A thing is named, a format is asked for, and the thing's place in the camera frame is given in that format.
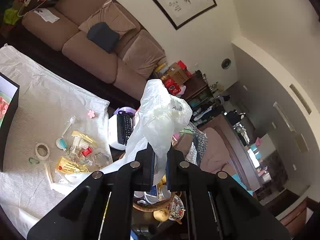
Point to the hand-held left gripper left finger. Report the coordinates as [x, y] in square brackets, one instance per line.
[151, 166]

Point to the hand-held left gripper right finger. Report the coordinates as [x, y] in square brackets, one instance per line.
[169, 173]

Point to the white plastic bag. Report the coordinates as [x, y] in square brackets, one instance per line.
[155, 115]

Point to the yellow printed sheet bag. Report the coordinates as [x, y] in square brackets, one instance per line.
[70, 166]

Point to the black storage box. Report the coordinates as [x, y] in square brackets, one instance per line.
[11, 120]

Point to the dark desktop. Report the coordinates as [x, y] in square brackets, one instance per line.
[75, 75]

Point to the yellow banana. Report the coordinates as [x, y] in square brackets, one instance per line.
[163, 179]

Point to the white-lid jar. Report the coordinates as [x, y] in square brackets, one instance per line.
[165, 192]

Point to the white smartphone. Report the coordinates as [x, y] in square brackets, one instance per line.
[151, 192]

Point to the colourful printed packet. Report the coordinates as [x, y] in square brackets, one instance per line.
[176, 206]

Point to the wicker basket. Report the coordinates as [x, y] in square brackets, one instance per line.
[150, 208]

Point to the yellow pear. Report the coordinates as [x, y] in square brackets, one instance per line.
[161, 215]

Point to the black white patterned cloth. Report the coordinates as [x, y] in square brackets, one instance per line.
[200, 142]

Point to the black remote control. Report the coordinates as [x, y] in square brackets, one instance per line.
[124, 130]

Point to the white plastic container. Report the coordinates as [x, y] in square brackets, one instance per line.
[112, 135]

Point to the clear plastic wrappers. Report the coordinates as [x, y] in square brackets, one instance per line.
[100, 158]

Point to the red sachet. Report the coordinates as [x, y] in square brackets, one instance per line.
[87, 151]

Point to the clear bag with yellow label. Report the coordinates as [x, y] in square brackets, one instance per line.
[81, 136]

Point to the pink flower clip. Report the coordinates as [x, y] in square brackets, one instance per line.
[91, 113]

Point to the red gift box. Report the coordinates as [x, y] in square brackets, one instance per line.
[172, 85]

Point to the dark wooden cabinet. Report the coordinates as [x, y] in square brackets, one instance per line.
[197, 87]

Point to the white plastic spoon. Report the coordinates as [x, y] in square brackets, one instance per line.
[72, 120]

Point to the cardboard box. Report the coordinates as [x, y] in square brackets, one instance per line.
[178, 73]

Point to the yellow bottles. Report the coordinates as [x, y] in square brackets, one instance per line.
[160, 68]

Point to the wooden chopsticks in clear wrapper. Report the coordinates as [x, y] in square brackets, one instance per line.
[49, 173]

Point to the white tape roll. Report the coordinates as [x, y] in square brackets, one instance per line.
[46, 156]

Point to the beige sofa cushion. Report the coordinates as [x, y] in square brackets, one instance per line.
[110, 17]
[142, 52]

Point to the green carabiner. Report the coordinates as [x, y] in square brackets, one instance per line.
[30, 160]

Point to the brown sofa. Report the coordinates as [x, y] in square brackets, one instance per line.
[90, 55]

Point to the dark grey cushion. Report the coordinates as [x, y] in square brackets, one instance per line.
[102, 36]

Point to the white striped tablecloth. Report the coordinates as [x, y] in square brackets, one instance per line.
[32, 92]

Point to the green dish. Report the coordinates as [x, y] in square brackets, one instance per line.
[1, 123]

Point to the pink flower-shaped mould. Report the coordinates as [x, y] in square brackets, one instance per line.
[3, 106]

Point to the white papers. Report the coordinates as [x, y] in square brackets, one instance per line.
[47, 15]

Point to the green bag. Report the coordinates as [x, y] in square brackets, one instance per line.
[11, 16]

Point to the round wall fixture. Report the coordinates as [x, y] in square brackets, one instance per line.
[226, 63]

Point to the wall air vent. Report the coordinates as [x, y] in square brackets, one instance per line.
[301, 99]

